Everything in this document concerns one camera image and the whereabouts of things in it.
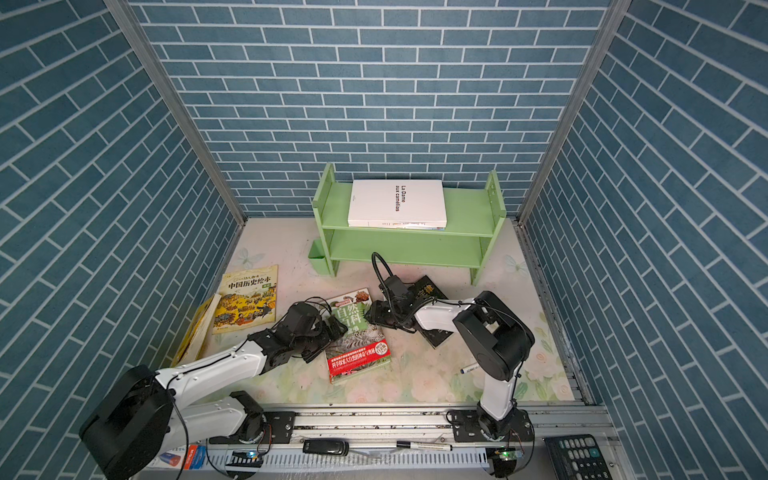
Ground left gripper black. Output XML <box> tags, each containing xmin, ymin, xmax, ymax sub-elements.
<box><xmin>292</xmin><ymin>315</ymin><xmax>352</xmax><ymax>363</ymax></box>

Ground black book yellow title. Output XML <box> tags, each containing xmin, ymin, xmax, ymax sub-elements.
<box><xmin>408</xmin><ymin>275</ymin><xmax>452</xmax><ymax>349</ymax></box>

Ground green nature encyclopedia book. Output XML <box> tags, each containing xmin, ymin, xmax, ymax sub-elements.
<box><xmin>325</xmin><ymin>288</ymin><xmax>391</xmax><ymax>384</ymax></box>

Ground space cover science magazine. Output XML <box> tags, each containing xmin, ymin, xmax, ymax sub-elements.
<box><xmin>356</xmin><ymin>223</ymin><xmax>445</xmax><ymax>231</ymax></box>

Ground white La Dame book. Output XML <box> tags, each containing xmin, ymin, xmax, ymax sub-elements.
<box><xmin>347</xmin><ymin>180</ymin><xmax>447</xmax><ymax>227</ymax></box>

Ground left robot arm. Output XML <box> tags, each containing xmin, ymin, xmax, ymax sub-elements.
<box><xmin>79</xmin><ymin>302</ymin><xmax>348</xmax><ymax>479</ymax></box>

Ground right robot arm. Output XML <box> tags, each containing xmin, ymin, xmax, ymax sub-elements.
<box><xmin>367</xmin><ymin>275</ymin><xmax>535</xmax><ymax>431</ymax></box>

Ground yellow cartoon history book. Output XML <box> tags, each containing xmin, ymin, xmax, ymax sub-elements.
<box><xmin>213</xmin><ymin>265</ymin><xmax>278</xmax><ymax>334</ymax></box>

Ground small green pen cup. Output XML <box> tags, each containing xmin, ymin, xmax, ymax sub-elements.
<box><xmin>308</xmin><ymin>238</ymin><xmax>333</xmax><ymax>276</ymax></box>

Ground blue white marker pen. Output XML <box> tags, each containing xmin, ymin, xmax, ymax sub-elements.
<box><xmin>460</xmin><ymin>363</ymin><xmax>480</xmax><ymax>374</ymax></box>

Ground black remote device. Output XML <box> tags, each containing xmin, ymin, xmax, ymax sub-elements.
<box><xmin>302</xmin><ymin>438</ymin><xmax>349</xmax><ymax>456</ymax></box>

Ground green wooden shelf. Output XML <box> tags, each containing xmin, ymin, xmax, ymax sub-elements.
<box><xmin>312</xmin><ymin>163</ymin><xmax>507</xmax><ymax>285</ymax></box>

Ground red blue pen package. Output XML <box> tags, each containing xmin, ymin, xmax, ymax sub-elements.
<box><xmin>146</xmin><ymin>444</ymin><xmax>207</xmax><ymax>471</ymax></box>

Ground black calculator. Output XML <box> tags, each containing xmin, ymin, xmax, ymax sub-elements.
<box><xmin>544</xmin><ymin>434</ymin><xmax>612</xmax><ymax>480</ymax></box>

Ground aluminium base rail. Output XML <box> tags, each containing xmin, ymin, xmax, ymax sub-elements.
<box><xmin>147</xmin><ymin>405</ymin><xmax>634</xmax><ymax>479</ymax></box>

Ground black marker on rail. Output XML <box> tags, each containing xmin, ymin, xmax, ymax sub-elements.
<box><xmin>396</xmin><ymin>440</ymin><xmax>453</xmax><ymax>451</ymax></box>

